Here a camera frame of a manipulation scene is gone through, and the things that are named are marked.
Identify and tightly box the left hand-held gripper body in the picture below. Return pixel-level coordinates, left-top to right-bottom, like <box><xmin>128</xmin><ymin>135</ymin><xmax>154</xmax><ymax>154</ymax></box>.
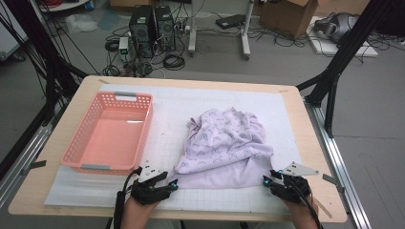
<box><xmin>130</xmin><ymin>159</ymin><xmax>171</xmax><ymax>206</ymax></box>

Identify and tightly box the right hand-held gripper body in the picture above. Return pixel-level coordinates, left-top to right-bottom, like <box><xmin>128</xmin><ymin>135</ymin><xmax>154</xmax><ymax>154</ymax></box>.
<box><xmin>270</xmin><ymin>161</ymin><xmax>320</xmax><ymax>204</ymax></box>

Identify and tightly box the lilac printed towel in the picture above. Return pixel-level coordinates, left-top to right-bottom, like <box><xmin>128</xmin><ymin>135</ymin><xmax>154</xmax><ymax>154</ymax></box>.
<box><xmin>170</xmin><ymin>107</ymin><xmax>275</xmax><ymax>190</ymax></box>

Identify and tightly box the pink plastic basket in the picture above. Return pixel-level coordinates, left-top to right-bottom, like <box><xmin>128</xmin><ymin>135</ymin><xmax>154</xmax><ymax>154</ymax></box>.
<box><xmin>60</xmin><ymin>91</ymin><xmax>155</xmax><ymax>177</ymax></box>

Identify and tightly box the person's left hand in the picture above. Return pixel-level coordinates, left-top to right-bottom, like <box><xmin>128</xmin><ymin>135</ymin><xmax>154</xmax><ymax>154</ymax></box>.
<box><xmin>122</xmin><ymin>194</ymin><xmax>160</xmax><ymax>224</ymax></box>

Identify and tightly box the person's right hand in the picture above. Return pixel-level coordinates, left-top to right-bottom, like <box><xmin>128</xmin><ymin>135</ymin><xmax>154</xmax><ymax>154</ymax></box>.
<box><xmin>285</xmin><ymin>195</ymin><xmax>319</xmax><ymax>224</ymax></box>

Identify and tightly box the white grid mat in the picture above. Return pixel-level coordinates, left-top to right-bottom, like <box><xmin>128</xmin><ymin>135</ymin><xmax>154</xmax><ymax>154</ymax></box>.
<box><xmin>43</xmin><ymin>83</ymin><xmax>307</xmax><ymax>215</ymax></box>

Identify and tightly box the white power adapter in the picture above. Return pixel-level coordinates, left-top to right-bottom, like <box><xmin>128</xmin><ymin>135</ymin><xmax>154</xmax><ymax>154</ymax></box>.
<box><xmin>117</xmin><ymin>36</ymin><xmax>130</xmax><ymax>62</ymax></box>

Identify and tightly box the white foam board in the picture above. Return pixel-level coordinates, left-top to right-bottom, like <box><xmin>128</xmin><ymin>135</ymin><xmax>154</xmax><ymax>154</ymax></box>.
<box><xmin>306</xmin><ymin>15</ymin><xmax>379</xmax><ymax>58</ymax></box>

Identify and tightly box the black computer tower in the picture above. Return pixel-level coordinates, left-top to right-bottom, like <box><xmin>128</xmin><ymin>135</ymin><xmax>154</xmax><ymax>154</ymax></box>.
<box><xmin>128</xmin><ymin>5</ymin><xmax>157</xmax><ymax>59</ymax></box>
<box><xmin>154</xmin><ymin>5</ymin><xmax>177</xmax><ymax>52</ymax></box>

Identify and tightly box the brown cardboard box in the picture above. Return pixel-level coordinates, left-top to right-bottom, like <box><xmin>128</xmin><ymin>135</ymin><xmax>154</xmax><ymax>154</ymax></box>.
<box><xmin>258</xmin><ymin>0</ymin><xmax>319</xmax><ymax>40</ymax></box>
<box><xmin>109</xmin><ymin>0</ymin><xmax>151</xmax><ymax>9</ymax></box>

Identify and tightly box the grey plastic device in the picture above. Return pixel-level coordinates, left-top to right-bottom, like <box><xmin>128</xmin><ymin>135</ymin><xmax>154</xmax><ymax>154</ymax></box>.
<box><xmin>313</xmin><ymin>11</ymin><xmax>359</xmax><ymax>44</ymax></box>

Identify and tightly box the black flat box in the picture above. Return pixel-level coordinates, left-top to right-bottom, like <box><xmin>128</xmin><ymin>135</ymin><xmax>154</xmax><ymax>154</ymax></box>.
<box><xmin>215</xmin><ymin>13</ymin><xmax>247</xmax><ymax>31</ymax></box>

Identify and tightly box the blue-green sheet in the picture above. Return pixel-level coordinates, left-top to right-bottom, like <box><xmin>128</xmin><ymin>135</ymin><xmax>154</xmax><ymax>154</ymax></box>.
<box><xmin>96</xmin><ymin>10</ymin><xmax>122</xmax><ymax>31</ymax></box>

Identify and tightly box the clear plastic bag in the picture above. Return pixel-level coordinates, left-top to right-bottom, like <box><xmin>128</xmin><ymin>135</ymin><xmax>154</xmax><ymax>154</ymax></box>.
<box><xmin>65</xmin><ymin>12</ymin><xmax>98</xmax><ymax>33</ymax></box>

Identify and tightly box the white round table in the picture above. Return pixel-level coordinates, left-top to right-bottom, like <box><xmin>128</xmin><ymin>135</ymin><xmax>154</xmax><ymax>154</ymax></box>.
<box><xmin>37</xmin><ymin>0</ymin><xmax>92</xmax><ymax>13</ymax></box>

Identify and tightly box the white cabinet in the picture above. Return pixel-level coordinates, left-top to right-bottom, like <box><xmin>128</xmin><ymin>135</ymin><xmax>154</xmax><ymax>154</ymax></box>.
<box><xmin>0</xmin><ymin>6</ymin><xmax>30</xmax><ymax>61</ymax></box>

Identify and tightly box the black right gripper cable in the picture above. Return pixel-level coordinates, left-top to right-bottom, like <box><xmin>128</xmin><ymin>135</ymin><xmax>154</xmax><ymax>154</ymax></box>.
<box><xmin>294</xmin><ymin>180</ymin><xmax>324</xmax><ymax>229</ymax></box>

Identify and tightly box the aluminium rail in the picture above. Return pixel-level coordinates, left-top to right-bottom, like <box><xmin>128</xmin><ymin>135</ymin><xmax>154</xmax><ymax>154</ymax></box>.
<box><xmin>304</xmin><ymin>98</ymin><xmax>372</xmax><ymax>229</ymax></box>
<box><xmin>0</xmin><ymin>122</ymin><xmax>53</xmax><ymax>208</ymax></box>

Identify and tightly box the coiled black cable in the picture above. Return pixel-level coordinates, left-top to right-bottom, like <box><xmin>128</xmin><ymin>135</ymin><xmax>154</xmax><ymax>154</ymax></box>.
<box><xmin>162</xmin><ymin>53</ymin><xmax>186</xmax><ymax>72</ymax></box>
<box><xmin>104</xmin><ymin>38</ymin><xmax>120</xmax><ymax>53</ymax></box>
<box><xmin>103</xmin><ymin>64</ymin><xmax>121</xmax><ymax>77</ymax></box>

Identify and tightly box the tangled black floor cable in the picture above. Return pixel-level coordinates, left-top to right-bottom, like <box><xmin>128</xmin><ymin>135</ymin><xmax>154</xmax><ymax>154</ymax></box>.
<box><xmin>247</xmin><ymin>25</ymin><xmax>319</xmax><ymax>49</ymax></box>

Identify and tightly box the black metal frame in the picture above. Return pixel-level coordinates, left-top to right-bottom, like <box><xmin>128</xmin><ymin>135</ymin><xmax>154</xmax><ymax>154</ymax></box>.
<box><xmin>0</xmin><ymin>0</ymin><xmax>90</xmax><ymax>180</ymax></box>
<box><xmin>295</xmin><ymin>0</ymin><xmax>405</xmax><ymax>139</ymax></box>

